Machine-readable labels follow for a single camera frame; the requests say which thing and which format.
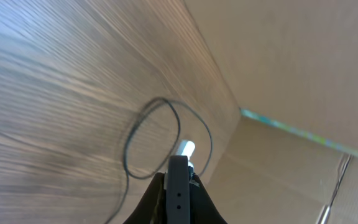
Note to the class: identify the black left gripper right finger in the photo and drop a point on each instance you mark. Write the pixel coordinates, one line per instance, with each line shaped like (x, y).
(202, 208)

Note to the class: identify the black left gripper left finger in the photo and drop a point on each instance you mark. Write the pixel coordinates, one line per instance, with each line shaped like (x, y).
(151, 208)

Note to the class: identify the smartphone with light blue screen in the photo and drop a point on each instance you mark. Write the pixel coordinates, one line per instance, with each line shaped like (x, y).
(177, 205)

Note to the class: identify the white power strip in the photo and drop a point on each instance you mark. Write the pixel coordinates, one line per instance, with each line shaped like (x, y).
(186, 148)

